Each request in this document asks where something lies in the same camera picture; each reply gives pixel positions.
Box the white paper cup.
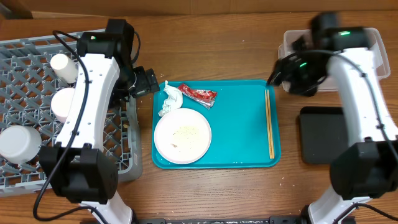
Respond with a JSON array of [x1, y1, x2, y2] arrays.
[[50, 54, 78, 84]]

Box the wooden chopstick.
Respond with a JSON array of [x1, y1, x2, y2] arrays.
[[264, 90, 274, 159], [266, 90, 275, 159]]

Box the teal plastic serving tray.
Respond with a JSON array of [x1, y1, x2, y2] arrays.
[[152, 80, 282, 169]]

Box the small white plate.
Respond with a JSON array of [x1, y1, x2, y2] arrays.
[[50, 88, 75, 123]]

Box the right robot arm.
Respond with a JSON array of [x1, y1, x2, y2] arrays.
[[267, 12, 397, 223]]

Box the red snack wrapper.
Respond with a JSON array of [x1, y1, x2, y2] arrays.
[[178, 83, 218, 110]]

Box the grey metal bowl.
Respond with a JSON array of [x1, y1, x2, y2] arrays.
[[1, 125, 42, 164]]

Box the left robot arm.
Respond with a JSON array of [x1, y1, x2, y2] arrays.
[[39, 19, 159, 223]]

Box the large white plate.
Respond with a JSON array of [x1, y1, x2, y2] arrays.
[[154, 108, 212, 165]]

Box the white napkin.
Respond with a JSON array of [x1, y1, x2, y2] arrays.
[[158, 80, 183, 117]]

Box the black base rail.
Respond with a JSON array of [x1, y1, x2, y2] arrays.
[[139, 215, 308, 224]]

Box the black plastic tray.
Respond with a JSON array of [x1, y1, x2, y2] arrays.
[[298, 106, 348, 165]]

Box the clear plastic storage bin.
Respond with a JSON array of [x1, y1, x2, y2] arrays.
[[278, 27, 391, 92]]

